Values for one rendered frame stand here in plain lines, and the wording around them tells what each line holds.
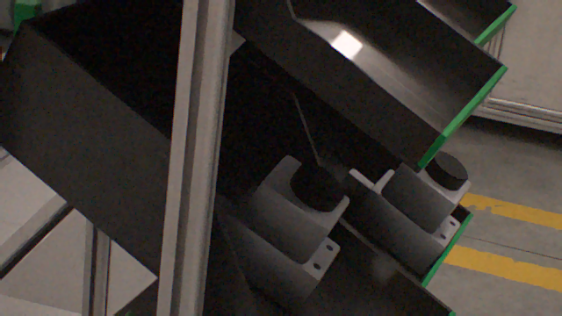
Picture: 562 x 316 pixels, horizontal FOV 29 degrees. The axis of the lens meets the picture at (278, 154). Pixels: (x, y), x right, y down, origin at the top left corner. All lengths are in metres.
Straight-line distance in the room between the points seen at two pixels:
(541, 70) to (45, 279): 3.08
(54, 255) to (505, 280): 2.00
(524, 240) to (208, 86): 3.18
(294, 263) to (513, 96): 3.87
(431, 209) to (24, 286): 0.91
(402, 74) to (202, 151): 0.13
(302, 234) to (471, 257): 2.88
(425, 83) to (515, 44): 3.80
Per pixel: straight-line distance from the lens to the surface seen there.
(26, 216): 1.50
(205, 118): 0.51
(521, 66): 4.41
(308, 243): 0.59
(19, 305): 1.30
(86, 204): 0.60
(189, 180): 0.53
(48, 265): 1.61
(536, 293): 3.34
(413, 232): 0.73
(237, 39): 0.54
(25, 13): 0.73
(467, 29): 0.73
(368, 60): 0.57
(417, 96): 0.57
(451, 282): 3.29
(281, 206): 0.59
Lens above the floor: 1.54
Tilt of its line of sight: 23 degrees down
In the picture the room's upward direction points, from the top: 7 degrees clockwise
